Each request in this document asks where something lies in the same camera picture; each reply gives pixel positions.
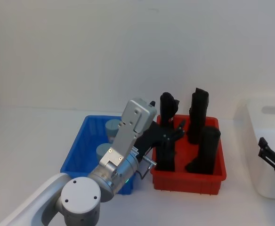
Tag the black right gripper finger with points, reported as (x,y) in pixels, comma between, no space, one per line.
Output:
(267,153)

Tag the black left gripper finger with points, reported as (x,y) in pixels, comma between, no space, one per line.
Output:
(178,133)
(168,146)

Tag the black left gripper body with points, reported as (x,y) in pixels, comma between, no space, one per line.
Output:
(151,136)

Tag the white and silver left robot arm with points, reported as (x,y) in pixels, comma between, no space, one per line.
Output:
(81,200)

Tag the white plastic bin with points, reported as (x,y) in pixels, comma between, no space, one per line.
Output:
(264,169)

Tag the grey cylinder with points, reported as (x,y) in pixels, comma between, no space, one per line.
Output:
(111,128)
(103,151)

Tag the red plastic bin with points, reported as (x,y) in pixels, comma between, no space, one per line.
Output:
(189,181)

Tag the blue plastic bin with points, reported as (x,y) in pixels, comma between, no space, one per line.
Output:
(85,150)

